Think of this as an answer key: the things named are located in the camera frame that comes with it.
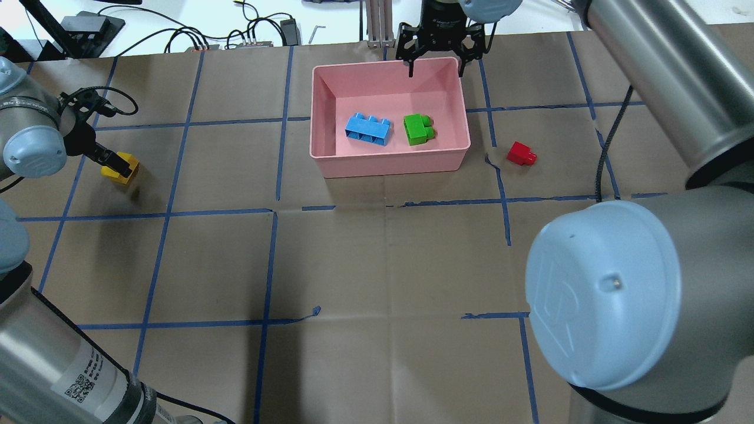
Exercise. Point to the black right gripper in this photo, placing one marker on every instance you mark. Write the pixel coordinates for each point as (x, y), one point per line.
(440, 22)

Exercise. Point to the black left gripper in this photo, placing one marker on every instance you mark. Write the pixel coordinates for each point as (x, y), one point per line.
(80, 137)

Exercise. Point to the yellow toy block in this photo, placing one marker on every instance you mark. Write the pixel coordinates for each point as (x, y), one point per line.
(115, 175)

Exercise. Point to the green toy block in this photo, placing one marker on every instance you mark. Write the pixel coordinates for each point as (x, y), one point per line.
(419, 129)

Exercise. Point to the blue toy block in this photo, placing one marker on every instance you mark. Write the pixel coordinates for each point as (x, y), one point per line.
(369, 129)

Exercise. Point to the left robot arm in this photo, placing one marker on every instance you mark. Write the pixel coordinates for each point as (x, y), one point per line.
(52, 371)

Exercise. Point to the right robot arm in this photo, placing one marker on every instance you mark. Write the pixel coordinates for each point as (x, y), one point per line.
(645, 307)

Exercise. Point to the pink plastic box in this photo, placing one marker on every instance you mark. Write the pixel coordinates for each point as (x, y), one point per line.
(387, 90)

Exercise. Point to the black stand base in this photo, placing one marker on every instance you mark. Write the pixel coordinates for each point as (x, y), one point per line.
(87, 34)

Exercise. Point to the red toy block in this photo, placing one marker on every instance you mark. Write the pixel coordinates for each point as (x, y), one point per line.
(521, 154)

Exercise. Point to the brown paper table cover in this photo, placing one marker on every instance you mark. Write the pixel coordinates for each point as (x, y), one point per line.
(232, 275)

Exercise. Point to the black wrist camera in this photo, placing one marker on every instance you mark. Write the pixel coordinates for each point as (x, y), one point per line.
(86, 102)

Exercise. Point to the aluminium frame post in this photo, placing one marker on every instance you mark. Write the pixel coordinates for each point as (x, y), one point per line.
(378, 23)

